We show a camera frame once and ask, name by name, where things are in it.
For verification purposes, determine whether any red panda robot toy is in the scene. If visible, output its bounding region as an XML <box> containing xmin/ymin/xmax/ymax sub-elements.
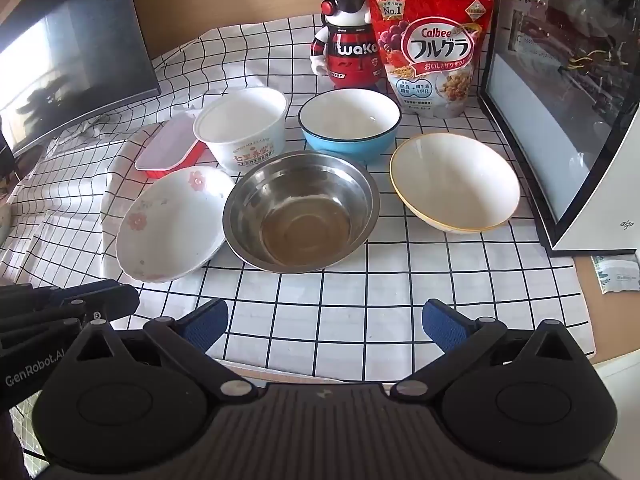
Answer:
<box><xmin>310</xmin><ymin>0</ymin><xmax>384</xmax><ymax>89</ymax></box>

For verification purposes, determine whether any stainless steel bowl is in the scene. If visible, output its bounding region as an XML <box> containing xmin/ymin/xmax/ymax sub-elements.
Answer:
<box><xmin>222</xmin><ymin>151</ymin><xmax>380</xmax><ymax>274</ymax></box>

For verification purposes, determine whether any red white plastic tray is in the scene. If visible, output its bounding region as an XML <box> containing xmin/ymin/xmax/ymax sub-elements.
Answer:
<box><xmin>134</xmin><ymin>113</ymin><xmax>206</xmax><ymax>180</ymax></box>

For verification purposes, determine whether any white paper noodle cup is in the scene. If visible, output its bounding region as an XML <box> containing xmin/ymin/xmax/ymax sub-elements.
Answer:
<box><xmin>193</xmin><ymin>87</ymin><xmax>288</xmax><ymax>172</ymax></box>

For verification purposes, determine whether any yellow rimmed white bowl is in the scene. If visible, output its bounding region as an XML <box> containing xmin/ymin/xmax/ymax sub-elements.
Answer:
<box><xmin>388</xmin><ymin>132</ymin><xmax>521</xmax><ymax>234</ymax></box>

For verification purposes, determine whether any red Calbee cereal bag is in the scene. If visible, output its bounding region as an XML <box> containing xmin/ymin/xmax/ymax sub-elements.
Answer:
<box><xmin>368</xmin><ymin>0</ymin><xmax>495</xmax><ymax>119</ymax></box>

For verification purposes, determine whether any small white packet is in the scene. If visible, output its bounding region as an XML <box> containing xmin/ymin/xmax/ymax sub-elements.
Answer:
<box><xmin>591</xmin><ymin>255</ymin><xmax>640</xmax><ymax>295</ymax></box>

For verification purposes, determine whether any blue enamel bowl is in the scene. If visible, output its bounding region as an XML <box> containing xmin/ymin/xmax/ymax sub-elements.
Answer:
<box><xmin>297</xmin><ymin>88</ymin><xmax>401</xmax><ymax>162</ymax></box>

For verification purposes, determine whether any black computer monitor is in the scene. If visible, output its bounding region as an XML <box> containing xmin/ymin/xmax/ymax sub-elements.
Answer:
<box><xmin>1</xmin><ymin>0</ymin><xmax>160</xmax><ymax>155</ymax></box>

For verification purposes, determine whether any white black grid tablecloth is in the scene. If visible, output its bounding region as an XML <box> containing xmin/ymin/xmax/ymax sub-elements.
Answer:
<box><xmin>1</xmin><ymin>15</ymin><xmax>596</xmax><ymax>382</ymax></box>

